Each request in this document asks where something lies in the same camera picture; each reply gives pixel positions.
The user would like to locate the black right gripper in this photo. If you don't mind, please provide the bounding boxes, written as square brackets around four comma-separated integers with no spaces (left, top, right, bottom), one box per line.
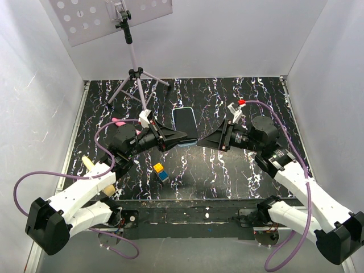
[196,118,262,153]

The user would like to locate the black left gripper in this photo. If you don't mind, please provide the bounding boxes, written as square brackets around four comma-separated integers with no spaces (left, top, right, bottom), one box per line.
[126,119,187,158]

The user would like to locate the light blue phone case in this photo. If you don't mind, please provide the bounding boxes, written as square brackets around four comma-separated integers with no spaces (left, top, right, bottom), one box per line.
[172,106,198,148]

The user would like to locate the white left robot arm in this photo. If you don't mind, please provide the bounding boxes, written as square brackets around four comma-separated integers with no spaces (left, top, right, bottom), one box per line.
[25,119,187,255]

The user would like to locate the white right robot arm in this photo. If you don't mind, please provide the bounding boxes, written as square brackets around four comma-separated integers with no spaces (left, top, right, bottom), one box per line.
[197,116,363,265]

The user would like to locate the orange and blue toy blocks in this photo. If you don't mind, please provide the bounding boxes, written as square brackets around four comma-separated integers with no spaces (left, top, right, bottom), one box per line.
[153,163,169,182]

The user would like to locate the pink cylindrical stick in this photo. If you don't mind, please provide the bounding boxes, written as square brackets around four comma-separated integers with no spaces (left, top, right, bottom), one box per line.
[111,118,141,135]

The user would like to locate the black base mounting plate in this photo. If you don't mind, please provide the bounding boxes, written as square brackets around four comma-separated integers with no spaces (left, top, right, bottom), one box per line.
[88,198,282,242]

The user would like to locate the lilac music stand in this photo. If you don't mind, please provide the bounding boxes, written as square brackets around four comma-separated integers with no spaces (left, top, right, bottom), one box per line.
[49,1,173,111]

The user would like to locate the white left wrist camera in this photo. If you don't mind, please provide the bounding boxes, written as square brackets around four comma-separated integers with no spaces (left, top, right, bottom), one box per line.
[138,109,151,129]

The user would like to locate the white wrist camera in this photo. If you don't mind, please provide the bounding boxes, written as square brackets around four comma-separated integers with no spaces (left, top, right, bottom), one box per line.
[227,100,246,123]
[138,109,151,129]

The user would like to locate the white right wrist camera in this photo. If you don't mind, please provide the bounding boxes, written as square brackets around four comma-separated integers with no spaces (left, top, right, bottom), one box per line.
[227,100,246,123]

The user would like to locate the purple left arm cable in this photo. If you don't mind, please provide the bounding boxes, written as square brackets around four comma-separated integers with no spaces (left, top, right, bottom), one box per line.
[13,119,142,260]

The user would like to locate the wooden handled tool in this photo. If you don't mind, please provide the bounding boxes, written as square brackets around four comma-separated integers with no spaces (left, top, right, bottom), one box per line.
[81,156,116,197]

